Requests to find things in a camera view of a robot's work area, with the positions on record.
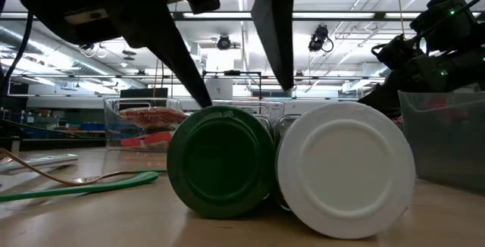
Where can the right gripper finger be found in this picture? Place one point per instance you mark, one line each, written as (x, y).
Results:
(382, 97)

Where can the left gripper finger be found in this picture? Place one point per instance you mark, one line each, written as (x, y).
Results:
(274, 35)
(159, 38)

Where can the grey plastic bin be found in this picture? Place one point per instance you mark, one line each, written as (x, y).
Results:
(447, 144)

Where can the red orange snack bag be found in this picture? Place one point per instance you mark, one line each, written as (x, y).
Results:
(155, 118)

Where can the white lidded spice jar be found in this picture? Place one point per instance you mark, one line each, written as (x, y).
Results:
(346, 171)

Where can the green lidded spice jar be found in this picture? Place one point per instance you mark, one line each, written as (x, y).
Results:
(219, 161)

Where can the silver metal spoon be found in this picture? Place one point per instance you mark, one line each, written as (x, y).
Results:
(45, 161)

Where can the copper metal spoon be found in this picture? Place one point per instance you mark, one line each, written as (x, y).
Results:
(22, 165)

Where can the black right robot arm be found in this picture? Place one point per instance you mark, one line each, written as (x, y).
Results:
(447, 23)

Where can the round black ceiling lamp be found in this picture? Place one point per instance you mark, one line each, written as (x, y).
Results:
(224, 42)

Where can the black monitor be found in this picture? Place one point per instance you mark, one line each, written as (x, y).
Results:
(144, 93)

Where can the clear plastic spice bin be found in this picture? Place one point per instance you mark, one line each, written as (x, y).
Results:
(273, 107)

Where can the white column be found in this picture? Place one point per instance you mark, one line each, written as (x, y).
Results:
(219, 89)

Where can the clear plastic snack bin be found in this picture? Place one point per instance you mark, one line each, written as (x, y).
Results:
(110, 105)

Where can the black hanging ceiling camera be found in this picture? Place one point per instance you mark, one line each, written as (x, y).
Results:
(317, 40)

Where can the small white post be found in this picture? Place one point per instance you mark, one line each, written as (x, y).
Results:
(15, 146)

